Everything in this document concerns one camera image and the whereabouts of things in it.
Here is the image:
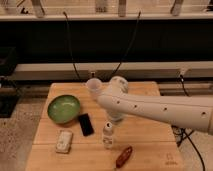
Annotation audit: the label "green bowl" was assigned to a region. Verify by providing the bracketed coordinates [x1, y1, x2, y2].
[47, 95, 80, 124]

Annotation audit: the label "white rectangular box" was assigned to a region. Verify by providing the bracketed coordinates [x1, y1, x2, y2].
[56, 130, 73, 154]

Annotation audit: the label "small clear plastic bottle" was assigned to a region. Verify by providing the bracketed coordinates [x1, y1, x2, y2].
[102, 122, 114, 149]

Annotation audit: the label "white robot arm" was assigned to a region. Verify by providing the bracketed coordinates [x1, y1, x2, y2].
[97, 76, 213, 135]

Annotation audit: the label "black cables beside table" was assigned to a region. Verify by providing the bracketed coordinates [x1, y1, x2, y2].
[171, 74, 207, 171]

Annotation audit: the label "black hanging cable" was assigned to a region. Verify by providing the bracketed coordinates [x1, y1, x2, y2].
[105, 10, 142, 80]
[62, 11, 83, 82]

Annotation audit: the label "black equipment at left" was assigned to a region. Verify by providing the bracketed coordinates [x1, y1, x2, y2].
[0, 46, 19, 118]

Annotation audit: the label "translucent plastic cup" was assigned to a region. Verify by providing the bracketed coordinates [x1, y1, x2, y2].
[86, 78, 102, 100]

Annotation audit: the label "left black hanging cable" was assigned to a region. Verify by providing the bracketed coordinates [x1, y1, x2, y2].
[62, 11, 83, 82]

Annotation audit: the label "right black hanging cable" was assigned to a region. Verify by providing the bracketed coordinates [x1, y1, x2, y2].
[105, 10, 142, 80]

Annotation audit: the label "black smartphone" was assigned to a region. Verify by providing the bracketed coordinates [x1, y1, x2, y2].
[78, 114, 94, 136]

